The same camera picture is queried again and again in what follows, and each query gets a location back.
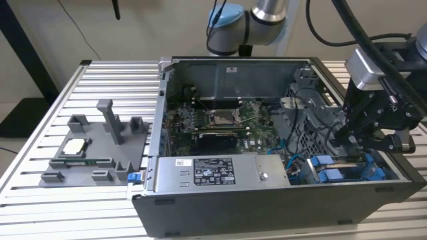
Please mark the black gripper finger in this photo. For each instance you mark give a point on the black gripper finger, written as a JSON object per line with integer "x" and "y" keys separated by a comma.
{"x": 343, "y": 135}
{"x": 395, "y": 143}

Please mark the hard disk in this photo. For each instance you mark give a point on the hard disk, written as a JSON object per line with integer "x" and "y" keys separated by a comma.
{"x": 347, "y": 170}

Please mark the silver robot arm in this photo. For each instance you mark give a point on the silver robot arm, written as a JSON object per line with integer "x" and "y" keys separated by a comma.
{"x": 263, "y": 25}

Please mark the metal disk bay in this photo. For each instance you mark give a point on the metal disk bay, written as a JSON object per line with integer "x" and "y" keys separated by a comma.
{"x": 310, "y": 120}

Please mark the black RAM slot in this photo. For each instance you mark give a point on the black RAM slot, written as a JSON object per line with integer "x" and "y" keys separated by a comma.
{"x": 218, "y": 98}
{"x": 222, "y": 127}
{"x": 221, "y": 102}
{"x": 223, "y": 130}

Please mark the green motherboard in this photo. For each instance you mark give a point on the green motherboard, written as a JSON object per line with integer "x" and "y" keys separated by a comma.
{"x": 257, "y": 130}

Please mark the CPU socket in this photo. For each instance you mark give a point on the CPU socket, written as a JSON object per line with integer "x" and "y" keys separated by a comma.
{"x": 221, "y": 117}

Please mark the silver power supply unit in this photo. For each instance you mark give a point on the silver power supply unit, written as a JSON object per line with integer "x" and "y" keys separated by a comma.
{"x": 221, "y": 172}

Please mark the black and silver PC case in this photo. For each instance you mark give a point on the black and silver PC case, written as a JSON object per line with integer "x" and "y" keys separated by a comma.
{"x": 250, "y": 212}

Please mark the thin metal locking lever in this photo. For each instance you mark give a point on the thin metal locking lever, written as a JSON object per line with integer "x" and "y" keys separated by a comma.
{"x": 203, "y": 103}

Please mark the blue case latch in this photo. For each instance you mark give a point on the blue case latch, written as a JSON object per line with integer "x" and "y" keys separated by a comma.
{"x": 132, "y": 178}

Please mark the grey parts rack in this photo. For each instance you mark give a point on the grey parts rack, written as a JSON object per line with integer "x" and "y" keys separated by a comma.
{"x": 94, "y": 140}

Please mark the green RAM stick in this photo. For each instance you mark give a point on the green RAM stick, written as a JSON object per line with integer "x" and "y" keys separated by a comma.
{"x": 88, "y": 161}

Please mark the silver CPU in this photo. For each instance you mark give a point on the silver CPU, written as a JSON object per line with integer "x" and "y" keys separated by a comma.
{"x": 76, "y": 147}

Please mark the black stand with base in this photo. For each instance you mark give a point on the black stand with base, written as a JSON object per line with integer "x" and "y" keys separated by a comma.
{"x": 23, "y": 117}

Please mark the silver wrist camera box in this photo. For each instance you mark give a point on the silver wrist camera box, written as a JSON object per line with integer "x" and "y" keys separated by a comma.
{"x": 365, "y": 72}

